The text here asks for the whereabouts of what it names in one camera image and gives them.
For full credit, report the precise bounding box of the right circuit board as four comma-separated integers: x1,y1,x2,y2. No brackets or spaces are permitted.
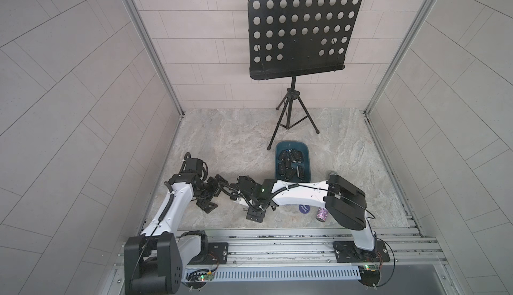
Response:
358,264,382,288

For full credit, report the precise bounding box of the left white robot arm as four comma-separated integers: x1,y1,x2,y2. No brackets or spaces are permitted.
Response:
124,153,226,294

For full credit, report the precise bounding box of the purple glitter tube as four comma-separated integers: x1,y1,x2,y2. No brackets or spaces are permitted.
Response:
316,208,328,222

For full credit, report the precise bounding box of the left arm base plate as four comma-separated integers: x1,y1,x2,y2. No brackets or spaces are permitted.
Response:
187,242,229,266

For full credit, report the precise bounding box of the teal plastic storage box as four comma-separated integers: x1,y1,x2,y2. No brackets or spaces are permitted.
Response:
275,141,311,183

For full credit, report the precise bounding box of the black car key cluster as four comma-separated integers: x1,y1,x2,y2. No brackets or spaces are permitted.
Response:
278,163,287,176
284,168,297,181

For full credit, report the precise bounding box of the left circuit board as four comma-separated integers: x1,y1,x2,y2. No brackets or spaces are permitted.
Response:
185,269,216,289

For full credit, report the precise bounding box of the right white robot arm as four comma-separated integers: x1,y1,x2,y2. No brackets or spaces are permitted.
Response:
219,175,376,252

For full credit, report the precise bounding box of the circuit board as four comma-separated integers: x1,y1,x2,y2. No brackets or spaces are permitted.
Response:
185,269,216,289
358,264,382,288

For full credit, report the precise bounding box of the black perforated music stand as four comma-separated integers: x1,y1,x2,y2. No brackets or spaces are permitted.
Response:
247,0,362,129

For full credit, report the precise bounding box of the round purple lid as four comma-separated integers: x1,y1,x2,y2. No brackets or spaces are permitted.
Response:
299,205,311,214

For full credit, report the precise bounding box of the aluminium mounting rail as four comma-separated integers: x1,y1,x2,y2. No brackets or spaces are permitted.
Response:
111,226,450,271

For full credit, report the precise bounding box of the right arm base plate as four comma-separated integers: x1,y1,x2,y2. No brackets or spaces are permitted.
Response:
332,239,390,264

